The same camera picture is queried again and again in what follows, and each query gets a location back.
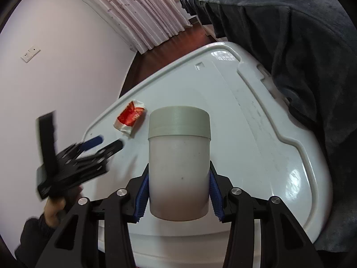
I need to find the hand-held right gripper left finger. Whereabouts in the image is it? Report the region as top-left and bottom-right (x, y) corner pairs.
(33, 163), (151, 268)

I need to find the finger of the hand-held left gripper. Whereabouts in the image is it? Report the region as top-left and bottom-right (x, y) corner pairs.
(93, 140), (124, 160)
(79, 135), (104, 152)

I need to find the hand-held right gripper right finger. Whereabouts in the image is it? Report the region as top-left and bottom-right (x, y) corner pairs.
(208, 160), (325, 268)

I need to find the red and white packet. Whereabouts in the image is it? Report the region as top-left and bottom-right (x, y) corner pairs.
(113, 100), (147, 138)

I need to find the white jar with grey lid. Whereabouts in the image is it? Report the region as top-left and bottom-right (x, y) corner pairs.
(147, 107), (212, 221)

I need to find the person's left forearm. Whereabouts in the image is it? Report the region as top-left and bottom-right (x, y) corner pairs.
(14, 214), (58, 268)

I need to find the person's left hand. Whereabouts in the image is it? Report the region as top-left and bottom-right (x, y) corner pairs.
(45, 186), (83, 228)

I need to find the white plastic table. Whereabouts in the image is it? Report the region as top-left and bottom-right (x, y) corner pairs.
(81, 42), (334, 268)

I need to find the pink patterned curtain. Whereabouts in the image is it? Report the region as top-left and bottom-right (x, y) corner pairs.
(63, 0), (191, 54)

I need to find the white wall socket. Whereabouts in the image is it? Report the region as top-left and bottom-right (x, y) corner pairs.
(21, 45), (41, 63)

